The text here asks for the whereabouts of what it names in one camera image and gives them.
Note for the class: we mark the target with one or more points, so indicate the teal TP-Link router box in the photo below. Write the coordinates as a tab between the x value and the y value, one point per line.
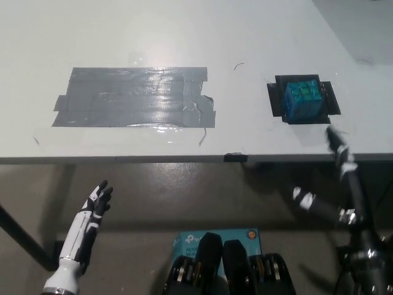
187	246

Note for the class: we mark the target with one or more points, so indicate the blue teal Rubik's cube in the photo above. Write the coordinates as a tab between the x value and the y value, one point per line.
302	99

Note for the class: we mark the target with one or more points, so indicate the black diagonal table leg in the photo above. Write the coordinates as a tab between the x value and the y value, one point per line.
21	233

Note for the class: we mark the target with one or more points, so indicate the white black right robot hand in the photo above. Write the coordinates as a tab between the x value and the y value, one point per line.
347	159

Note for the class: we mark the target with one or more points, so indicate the black tape patch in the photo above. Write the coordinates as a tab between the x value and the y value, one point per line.
330	104

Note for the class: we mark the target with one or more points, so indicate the grey duct tape patch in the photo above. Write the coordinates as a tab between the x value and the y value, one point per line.
129	98

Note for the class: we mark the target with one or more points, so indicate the clear shiny tape sheet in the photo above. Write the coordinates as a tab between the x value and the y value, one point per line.
165	130

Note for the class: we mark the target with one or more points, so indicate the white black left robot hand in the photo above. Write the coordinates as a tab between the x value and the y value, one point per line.
76	233

